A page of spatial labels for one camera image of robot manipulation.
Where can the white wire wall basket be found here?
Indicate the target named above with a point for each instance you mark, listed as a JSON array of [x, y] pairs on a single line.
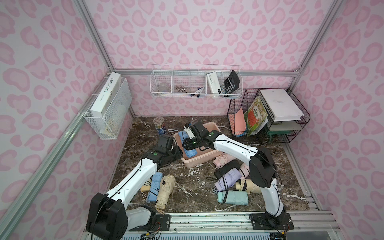
[[189, 80]]

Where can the beige folded umbrella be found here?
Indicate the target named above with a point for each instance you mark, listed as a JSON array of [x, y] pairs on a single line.
[[167, 185]]

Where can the colored pencil tube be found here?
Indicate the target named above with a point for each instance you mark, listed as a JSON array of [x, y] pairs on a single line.
[[160, 126]]

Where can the black wire desk organizer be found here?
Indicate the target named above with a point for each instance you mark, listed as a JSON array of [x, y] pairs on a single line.
[[275, 136]]

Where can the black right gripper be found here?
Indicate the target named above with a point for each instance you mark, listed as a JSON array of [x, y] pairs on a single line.
[[186, 138]]

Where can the mint green umbrella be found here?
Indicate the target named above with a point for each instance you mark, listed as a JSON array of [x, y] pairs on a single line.
[[233, 198]]

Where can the pale pink crumpled umbrella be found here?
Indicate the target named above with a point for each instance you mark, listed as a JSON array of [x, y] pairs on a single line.
[[222, 160]]

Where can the white mesh side basket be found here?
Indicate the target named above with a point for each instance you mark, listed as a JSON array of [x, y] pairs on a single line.
[[108, 126]]

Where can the black folded umbrella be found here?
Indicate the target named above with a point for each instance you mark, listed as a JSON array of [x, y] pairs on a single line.
[[226, 168]]

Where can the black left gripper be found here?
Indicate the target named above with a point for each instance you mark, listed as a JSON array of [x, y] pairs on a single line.
[[174, 152]]

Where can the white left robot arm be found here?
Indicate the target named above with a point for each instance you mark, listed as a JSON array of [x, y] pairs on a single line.
[[108, 216]]

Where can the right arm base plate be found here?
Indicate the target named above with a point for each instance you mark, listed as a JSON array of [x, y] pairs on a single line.
[[268, 222]]

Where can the black calculator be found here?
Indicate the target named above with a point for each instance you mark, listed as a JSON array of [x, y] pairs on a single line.
[[231, 83]]

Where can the white long box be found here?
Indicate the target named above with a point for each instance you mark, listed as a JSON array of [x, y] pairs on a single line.
[[106, 96]]

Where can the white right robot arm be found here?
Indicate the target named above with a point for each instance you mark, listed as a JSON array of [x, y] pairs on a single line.
[[263, 170]]

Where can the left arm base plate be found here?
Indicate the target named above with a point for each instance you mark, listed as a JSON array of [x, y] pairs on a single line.
[[161, 222]]

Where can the cream umbrella right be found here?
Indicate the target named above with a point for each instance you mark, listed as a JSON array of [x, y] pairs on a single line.
[[248, 186]]

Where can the white small box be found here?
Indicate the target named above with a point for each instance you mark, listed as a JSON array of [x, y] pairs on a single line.
[[213, 83]]

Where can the white paper stack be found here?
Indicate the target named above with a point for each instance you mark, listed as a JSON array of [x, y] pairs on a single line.
[[282, 105]]

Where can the light blue umbrella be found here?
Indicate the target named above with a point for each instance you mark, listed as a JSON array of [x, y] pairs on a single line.
[[189, 153]]

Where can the pink folder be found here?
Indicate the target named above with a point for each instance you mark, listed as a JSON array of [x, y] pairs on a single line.
[[240, 126]]

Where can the green red book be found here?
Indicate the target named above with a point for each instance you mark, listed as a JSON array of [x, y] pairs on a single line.
[[256, 117]]

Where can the lavender umbrella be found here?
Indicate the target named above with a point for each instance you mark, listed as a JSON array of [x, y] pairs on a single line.
[[228, 180]]

